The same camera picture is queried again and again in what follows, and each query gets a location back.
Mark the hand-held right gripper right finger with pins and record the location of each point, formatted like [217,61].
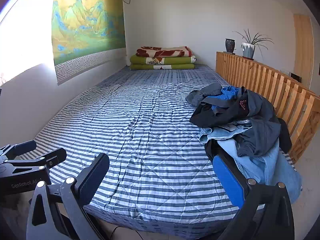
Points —
[230,178]

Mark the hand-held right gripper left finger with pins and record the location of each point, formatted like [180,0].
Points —
[95,172]

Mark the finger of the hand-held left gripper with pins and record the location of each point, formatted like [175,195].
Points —
[56,156]
[25,146]

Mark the blue pinstriped garment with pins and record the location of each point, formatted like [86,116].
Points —
[226,92]

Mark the light blue denim shirt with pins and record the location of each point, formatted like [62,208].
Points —
[265,165]

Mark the light blue jeans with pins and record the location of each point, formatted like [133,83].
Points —
[220,131]

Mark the dark grey garment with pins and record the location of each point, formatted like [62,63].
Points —
[260,140]

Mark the blue white striped quilt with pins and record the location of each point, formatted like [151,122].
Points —
[125,130]

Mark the black garment pink logo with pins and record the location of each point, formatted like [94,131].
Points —
[237,115]

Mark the green folded blanket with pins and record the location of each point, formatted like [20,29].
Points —
[142,67]

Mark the bright window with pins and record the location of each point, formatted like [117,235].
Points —
[25,30]

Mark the green patterned pillows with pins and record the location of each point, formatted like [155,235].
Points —
[140,60]

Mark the small black box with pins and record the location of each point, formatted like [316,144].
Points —
[296,77]

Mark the potted plant white pot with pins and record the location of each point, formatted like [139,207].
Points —
[248,51]

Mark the dark speckled vase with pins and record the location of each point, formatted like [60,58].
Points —
[230,46]

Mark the red floral folded blanket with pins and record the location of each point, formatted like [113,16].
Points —
[165,52]

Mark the light wooden door panel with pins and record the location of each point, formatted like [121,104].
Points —
[303,47]

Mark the wooden slatted bed rail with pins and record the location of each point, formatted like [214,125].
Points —
[275,80]

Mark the landscape painting wall poster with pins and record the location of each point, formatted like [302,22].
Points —
[85,25]

